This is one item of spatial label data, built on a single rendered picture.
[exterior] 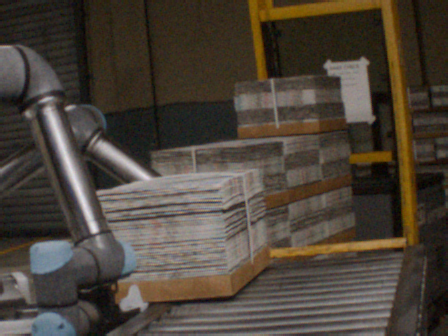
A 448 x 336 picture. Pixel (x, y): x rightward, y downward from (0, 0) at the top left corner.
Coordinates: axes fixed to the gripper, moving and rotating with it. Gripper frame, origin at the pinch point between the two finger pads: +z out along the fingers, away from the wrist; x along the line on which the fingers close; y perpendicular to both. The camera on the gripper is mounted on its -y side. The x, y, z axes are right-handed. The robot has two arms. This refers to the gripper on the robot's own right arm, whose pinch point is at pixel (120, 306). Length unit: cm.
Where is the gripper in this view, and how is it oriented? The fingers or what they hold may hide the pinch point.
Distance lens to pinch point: 184.7
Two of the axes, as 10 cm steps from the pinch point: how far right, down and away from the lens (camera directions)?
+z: 3.1, -0.8, 9.5
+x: -9.5, 0.7, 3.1
